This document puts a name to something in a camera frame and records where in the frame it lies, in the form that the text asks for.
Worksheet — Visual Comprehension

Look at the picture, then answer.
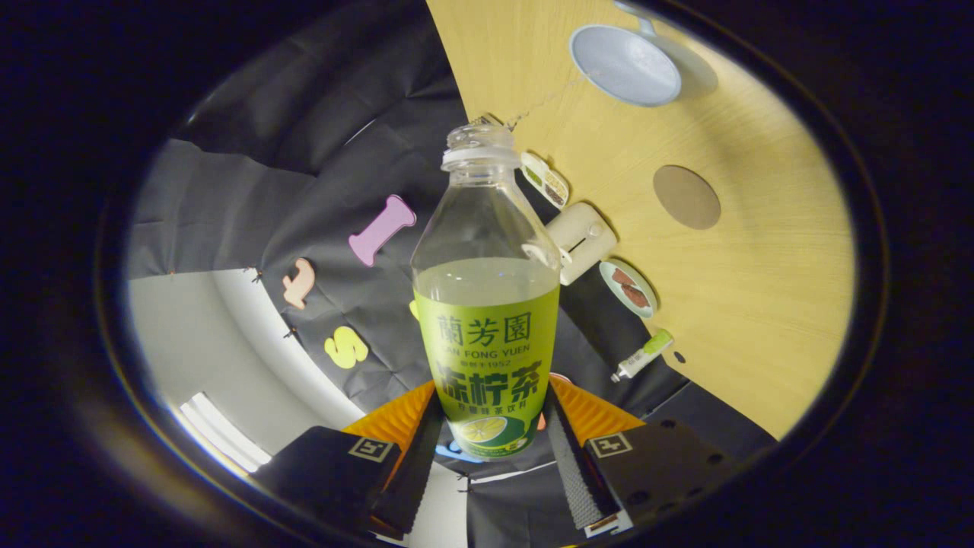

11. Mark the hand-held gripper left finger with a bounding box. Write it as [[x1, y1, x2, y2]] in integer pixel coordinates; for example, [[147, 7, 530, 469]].
[[251, 379, 446, 537]]

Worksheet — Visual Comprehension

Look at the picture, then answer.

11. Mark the wooden table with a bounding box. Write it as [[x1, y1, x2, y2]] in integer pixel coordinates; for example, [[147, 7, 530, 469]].
[[426, 0, 857, 441]]

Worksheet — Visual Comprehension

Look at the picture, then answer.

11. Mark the white toaster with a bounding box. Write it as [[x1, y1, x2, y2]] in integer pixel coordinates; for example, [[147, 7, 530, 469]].
[[544, 202, 618, 287]]

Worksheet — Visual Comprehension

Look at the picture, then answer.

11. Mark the white divided snack tray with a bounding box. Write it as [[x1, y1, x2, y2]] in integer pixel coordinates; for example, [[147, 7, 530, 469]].
[[520, 151, 570, 210]]

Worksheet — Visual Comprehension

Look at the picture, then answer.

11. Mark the ceiling light panel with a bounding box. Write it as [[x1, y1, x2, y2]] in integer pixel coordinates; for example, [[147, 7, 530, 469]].
[[179, 391, 272, 473]]

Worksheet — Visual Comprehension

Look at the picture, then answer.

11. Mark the white cup with handle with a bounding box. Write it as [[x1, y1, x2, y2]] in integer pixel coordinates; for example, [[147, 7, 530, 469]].
[[569, 0, 720, 107]]

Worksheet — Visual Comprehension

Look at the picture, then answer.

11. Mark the pale green plate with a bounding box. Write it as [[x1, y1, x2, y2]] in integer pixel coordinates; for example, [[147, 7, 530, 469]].
[[599, 260, 658, 319]]

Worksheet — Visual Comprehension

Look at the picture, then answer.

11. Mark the green label juice bottle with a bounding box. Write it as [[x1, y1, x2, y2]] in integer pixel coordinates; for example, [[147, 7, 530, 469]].
[[411, 122, 562, 461]]

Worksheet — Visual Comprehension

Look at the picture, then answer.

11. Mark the round brown coaster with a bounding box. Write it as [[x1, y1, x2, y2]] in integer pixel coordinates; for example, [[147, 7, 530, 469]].
[[653, 165, 721, 231]]

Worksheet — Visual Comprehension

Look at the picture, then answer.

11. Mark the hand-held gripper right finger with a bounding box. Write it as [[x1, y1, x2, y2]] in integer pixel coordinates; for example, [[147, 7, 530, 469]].
[[542, 374, 743, 534]]

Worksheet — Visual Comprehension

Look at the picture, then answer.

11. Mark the small white green bottle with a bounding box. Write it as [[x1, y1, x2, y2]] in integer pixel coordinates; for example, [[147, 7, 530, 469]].
[[610, 329, 675, 383]]

